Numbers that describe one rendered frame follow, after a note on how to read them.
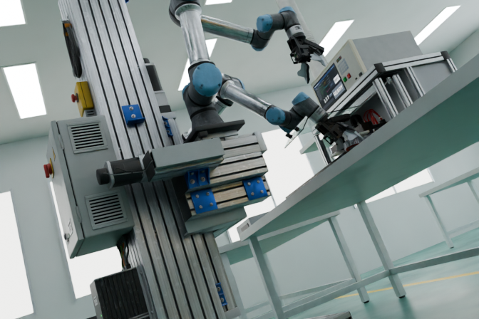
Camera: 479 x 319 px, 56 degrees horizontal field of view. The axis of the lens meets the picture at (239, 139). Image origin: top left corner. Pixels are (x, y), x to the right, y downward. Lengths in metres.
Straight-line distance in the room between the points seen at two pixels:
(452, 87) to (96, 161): 1.24
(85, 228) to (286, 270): 5.44
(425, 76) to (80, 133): 1.52
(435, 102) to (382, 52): 0.99
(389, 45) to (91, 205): 1.57
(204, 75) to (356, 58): 0.80
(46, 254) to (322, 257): 3.91
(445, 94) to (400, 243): 6.70
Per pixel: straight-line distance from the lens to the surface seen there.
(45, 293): 6.45
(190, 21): 1.92
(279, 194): 7.16
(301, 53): 2.02
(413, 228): 8.19
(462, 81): 1.31
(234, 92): 2.10
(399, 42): 2.43
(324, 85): 2.47
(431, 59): 2.31
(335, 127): 2.06
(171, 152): 1.57
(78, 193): 1.74
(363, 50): 2.28
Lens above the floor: 0.42
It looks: 17 degrees up
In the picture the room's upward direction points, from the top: 20 degrees counter-clockwise
